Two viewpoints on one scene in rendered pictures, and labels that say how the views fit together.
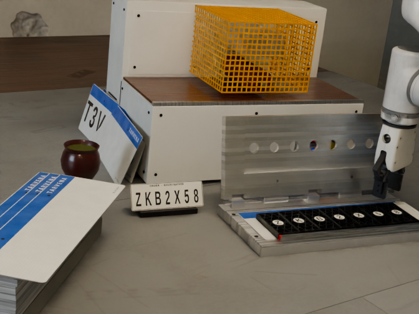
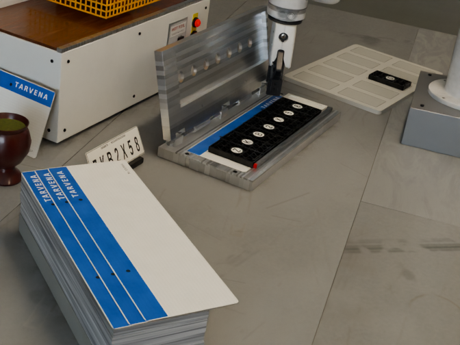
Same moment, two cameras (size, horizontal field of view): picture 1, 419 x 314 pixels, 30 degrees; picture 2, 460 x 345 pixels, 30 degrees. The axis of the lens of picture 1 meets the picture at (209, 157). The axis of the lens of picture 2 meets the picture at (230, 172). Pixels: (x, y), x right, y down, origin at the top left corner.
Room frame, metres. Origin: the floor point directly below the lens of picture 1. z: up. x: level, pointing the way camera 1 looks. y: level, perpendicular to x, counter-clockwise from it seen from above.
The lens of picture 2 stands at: (0.31, 0.82, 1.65)
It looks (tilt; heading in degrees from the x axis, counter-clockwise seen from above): 27 degrees down; 320
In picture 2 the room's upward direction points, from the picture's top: 9 degrees clockwise
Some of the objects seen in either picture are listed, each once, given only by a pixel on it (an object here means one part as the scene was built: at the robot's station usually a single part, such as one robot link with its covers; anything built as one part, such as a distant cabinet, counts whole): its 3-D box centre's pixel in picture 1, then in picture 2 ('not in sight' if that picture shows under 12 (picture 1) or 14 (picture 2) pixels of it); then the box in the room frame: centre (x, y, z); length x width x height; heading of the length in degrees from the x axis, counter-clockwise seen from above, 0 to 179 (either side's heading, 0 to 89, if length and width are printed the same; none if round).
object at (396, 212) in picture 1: (396, 214); (296, 108); (1.57, -0.42, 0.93); 0.10 x 0.05 x 0.01; 25
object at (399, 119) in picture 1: (399, 114); (286, 10); (1.64, -0.40, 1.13); 0.09 x 0.08 x 0.03; 142
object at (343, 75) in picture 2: not in sight; (366, 76); (1.72, -0.78, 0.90); 0.40 x 0.27 x 0.01; 109
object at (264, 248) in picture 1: (331, 217); (256, 129); (1.53, -0.27, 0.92); 0.44 x 0.21 x 0.04; 115
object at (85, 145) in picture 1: (80, 169); (5, 150); (1.55, 0.27, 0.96); 0.09 x 0.09 x 0.11
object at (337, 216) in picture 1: (338, 219); (268, 129); (1.51, -0.28, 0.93); 0.10 x 0.05 x 0.01; 25
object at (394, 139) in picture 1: (395, 141); (281, 37); (1.65, -0.40, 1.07); 0.10 x 0.07 x 0.11; 142
